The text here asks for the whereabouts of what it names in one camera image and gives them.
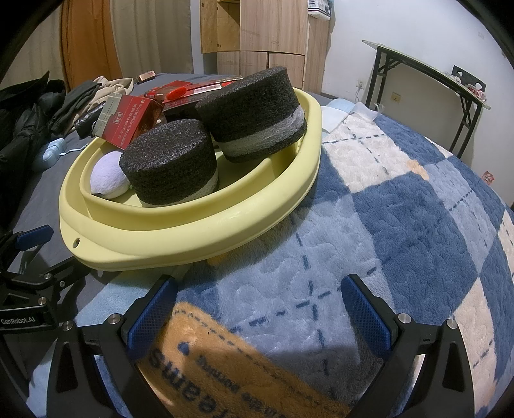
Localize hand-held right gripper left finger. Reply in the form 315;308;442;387
46;274;178;418

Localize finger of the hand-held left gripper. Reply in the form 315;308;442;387
0;226;54;262
24;258;91;307

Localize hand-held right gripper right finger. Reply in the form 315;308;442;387
341;274;474;418

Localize yellow plastic basin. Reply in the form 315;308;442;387
58;86;324;271

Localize purple plush ball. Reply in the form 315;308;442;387
89;152;131;200

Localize red and white carton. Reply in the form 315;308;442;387
90;93;164;150

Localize black foam cylinder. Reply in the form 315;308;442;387
194;67;308;164
119;119;220;208

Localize light blue device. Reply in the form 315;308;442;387
31;137;67;172

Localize blue checked plush blanket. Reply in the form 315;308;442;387
24;100;514;418

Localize black jacket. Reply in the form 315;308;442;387
0;71;67;162

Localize black bag roll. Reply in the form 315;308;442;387
74;108;102;138

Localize dark olive garment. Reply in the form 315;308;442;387
50;79;106;134

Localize orange wooden door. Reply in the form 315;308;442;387
59;0;122;91

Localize beige curtain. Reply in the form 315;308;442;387
110;0;194;78

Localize pink items on table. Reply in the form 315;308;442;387
450;74;488;99

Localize black chair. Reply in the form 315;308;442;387
451;64;487;94

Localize black folding table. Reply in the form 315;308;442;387
361;39;491;160

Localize wooden wardrobe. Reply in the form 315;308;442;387
199;0;335;96

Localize white plastic bag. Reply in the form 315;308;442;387
307;0;335;19

